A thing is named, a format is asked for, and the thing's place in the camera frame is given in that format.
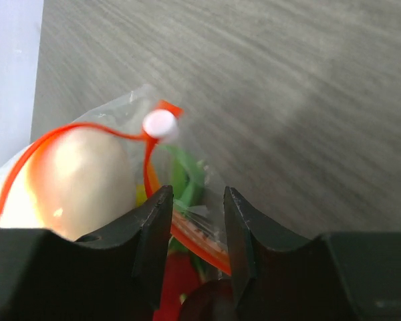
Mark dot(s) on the clear orange zip top bag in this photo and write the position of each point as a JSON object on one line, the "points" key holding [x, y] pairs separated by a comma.
{"points": [[160, 141]]}

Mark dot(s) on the dark red fake food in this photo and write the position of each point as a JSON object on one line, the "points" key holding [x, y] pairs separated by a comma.
{"points": [[213, 301]]}

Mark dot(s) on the white fake radish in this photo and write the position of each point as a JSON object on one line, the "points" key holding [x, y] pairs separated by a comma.
{"points": [[72, 184]]}

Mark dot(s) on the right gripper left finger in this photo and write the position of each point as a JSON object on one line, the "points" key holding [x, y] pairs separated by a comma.
{"points": [[113, 273]]}

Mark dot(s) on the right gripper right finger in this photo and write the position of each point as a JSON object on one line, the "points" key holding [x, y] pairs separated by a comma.
{"points": [[277, 274]]}

